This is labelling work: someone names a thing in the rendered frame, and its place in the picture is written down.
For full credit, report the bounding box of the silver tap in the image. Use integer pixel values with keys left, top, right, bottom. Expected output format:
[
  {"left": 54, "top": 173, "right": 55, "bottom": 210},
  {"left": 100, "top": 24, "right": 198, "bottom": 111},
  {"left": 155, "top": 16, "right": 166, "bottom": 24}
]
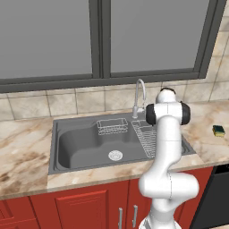
[{"left": 131, "top": 78, "right": 148, "bottom": 120}]

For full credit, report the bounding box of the red drawer front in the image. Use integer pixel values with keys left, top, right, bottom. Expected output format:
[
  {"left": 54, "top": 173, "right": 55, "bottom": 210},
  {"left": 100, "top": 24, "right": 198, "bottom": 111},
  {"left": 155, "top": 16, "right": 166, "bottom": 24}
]
[{"left": 0, "top": 196, "right": 41, "bottom": 229}]

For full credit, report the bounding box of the black dishwasher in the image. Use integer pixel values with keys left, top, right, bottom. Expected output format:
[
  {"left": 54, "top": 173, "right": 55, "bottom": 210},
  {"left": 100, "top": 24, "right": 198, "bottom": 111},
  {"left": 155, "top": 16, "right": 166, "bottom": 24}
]
[{"left": 189, "top": 164, "right": 229, "bottom": 229}]

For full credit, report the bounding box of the small wire sink basket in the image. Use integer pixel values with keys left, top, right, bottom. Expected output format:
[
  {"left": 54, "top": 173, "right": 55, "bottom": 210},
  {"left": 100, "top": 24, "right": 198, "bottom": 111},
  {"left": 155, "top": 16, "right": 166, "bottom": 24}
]
[{"left": 96, "top": 118, "right": 129, "bottom": 136}]

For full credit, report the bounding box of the silver cupboard handle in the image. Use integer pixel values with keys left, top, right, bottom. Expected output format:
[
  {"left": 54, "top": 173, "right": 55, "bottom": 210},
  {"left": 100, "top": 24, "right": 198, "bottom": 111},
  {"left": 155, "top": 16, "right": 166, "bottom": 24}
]
[
  {"left": 117, "top": 207, "right": 123, "bottom": 229},
  {"left": 131, "top": 204, "right": 139, "bottom": 229}
]

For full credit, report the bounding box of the large wire dish rack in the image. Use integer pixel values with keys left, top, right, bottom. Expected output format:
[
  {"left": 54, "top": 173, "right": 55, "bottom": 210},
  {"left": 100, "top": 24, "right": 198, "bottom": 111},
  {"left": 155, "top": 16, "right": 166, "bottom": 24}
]
[{"left": 131, "top": 119, "right": 157, "bottom": 159}]

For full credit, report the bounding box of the yellow and green sponge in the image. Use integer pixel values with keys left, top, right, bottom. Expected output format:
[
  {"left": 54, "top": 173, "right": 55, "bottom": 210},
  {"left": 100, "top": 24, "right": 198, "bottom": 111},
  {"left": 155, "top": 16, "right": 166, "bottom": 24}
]
[{"left": 212, "top": 124, "right": 226, "bottom": 139}]

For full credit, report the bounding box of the dark grey window frame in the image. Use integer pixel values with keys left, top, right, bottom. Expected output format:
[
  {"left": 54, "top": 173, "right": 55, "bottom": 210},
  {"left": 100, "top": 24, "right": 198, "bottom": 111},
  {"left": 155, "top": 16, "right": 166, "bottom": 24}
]
[{"left": 0, "top": 0, "right": 228, "bottom": 93}]

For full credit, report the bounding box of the red cupboard door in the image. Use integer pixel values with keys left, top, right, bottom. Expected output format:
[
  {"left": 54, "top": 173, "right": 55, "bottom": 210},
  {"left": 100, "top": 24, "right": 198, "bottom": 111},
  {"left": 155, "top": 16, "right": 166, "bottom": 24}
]
[
  {"left": 124, "top": 166, "right": 215, "bottom": 229},
  {"left": 29, "top": 179, "right": 131, "bottom": 229}
]

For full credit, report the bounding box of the dark grey sink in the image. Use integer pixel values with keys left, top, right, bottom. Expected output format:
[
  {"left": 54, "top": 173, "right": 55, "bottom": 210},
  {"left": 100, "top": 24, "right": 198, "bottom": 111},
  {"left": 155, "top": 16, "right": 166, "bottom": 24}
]
[{"left": 47, "top": 112, "right": 197, "bottom": 175}]

